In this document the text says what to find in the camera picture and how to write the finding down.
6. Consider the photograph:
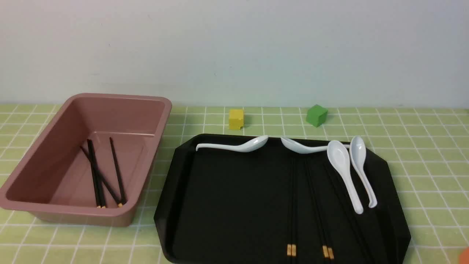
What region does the white ceramic spoon upright right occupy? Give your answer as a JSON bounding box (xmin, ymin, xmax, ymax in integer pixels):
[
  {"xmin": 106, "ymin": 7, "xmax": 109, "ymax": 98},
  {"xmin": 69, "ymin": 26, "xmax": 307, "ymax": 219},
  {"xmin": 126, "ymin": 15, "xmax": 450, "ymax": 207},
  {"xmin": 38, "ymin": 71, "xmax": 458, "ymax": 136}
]
[{"xmin": 349, "ymin": 135, "xmax": 377, "ymax": 208}]

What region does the black chopstick in bin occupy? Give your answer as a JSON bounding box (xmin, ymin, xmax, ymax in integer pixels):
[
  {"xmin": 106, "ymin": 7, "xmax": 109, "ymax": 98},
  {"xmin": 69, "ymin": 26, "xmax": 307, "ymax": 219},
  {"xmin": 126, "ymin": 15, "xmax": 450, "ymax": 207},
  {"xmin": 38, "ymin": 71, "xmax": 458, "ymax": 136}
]
[
  {"xmin": 90, "ymin": 140, "xmax": 107, "ymax": 208},
  {"xmin": 109, "ymin": 137, "xmax": 127, "ymax": 207},
  {"xmin": 86, "ymin": 139, "xmax": 101, "ymax": 208},
  {"xmin": 80, "ymin": 146, "xmax": 123, "ymax": 208}
]

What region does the white ceramic spoon middle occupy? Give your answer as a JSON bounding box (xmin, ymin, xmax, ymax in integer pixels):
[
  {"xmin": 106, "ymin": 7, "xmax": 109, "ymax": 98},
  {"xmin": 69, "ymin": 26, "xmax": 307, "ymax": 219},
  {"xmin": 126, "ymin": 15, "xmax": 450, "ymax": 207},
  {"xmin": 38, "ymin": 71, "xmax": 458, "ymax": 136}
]
[{"xmin": 280, "ymin": 137, "xmax": 327, "ymax": 154}]

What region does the pink plastic bin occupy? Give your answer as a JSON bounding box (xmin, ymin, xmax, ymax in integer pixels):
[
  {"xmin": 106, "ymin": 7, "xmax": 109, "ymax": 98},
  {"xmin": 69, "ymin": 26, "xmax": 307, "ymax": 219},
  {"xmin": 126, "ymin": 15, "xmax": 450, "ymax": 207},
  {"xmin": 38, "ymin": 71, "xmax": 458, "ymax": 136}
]
[{"xmin": 0, "ymin": 93, "xmax": 172, "ymax": 227}]

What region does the orange object at corner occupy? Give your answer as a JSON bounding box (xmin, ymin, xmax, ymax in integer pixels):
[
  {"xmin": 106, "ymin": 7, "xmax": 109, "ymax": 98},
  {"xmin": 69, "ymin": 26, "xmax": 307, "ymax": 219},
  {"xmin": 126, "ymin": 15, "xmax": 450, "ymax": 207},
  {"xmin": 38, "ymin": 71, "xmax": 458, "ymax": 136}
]
[{"xmin": 458, "ymin": 247, "xmax": 469, "ymax": 264}]

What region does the white ceramic spoon upright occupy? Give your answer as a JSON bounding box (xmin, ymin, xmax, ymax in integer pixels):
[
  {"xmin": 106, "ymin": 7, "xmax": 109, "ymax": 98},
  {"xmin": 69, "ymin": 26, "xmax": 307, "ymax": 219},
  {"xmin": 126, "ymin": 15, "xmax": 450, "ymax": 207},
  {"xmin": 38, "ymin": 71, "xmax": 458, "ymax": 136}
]
[
  {"xmin": 349, "ymin": 135, "xmax": 377, "ymax": 208},
  {"xmin": 326, "ymin": 140, "xmax": 364, "ymax": 215}
]

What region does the green wooden cube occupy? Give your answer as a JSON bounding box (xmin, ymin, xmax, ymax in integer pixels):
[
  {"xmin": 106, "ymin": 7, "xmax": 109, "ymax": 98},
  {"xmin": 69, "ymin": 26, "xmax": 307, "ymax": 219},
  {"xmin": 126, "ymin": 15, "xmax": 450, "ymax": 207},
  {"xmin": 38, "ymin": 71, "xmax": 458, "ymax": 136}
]
[{"xmin": 306, "ymin": 104, "xmax": 328, "ymax": 127}]

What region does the white ceramic spoon far left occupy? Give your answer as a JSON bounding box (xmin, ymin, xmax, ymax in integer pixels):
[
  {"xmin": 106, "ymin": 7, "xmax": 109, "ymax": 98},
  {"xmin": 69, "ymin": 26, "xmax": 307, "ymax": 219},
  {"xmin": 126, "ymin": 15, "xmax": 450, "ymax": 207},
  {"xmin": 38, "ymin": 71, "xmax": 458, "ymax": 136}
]
[{"xmin": 196, "ymin": 135, "xmax": 269, "ymax": 153}]

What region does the yellow wooden cube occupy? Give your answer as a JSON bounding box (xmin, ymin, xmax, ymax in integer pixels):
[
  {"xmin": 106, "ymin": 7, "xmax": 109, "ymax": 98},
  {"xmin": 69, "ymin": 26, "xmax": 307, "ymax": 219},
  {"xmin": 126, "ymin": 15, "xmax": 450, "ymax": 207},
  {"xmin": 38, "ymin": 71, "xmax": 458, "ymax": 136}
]
[{"xmin": 228, "ymin": 109, "xmax": 244, "ymax": 130}]

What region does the black chopstick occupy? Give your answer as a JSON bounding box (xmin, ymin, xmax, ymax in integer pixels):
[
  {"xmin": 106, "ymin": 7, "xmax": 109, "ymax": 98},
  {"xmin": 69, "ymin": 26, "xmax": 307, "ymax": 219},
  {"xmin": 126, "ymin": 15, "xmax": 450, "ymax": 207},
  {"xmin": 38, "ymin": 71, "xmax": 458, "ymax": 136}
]
[
  {"xmin": 291, "ymin": 158, "xmax": 298, "ymax": 264},
  {"xmin": 287, "ymin": 158, "xmax": 294, "ymax": 264},
  {"xmin": 109, "ymin": 137, "xmax": 127, "ymax": 207},
  {"xmin": 304, "ymin": 160, "xmax": 331, "ymax": 264},
  {"xmin": 311, "ymin": 163, "xmax": 336, "ymax": 264},
  {"xmin": 90, "ymin": 140, "xmax": 107, "ymax": 208},
  {"xmin": 86, "ymin": 139, "xmax": 101, "ymax": 208},
  {"xmin": 80, "ymin": 146, "xmax": 123, "ymax": 208}
]

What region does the white ceramic spoon upright left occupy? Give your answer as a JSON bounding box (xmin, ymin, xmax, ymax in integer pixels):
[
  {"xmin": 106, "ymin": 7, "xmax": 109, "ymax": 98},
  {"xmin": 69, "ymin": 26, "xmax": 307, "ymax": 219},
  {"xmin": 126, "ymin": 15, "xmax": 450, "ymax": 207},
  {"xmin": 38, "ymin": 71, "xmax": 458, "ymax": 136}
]
[{"xmin": 326, "ymin": 140, "xmax": 364, "ymax": 215}]

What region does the black plastic tray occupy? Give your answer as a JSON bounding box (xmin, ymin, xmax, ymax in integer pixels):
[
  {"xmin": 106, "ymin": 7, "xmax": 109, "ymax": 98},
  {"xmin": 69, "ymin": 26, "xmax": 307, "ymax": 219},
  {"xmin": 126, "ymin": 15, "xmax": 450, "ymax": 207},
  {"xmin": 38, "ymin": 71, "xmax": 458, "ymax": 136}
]
[{"xmin": 154, "ymin": 134, "xmax": 411, "ymax": 264}]

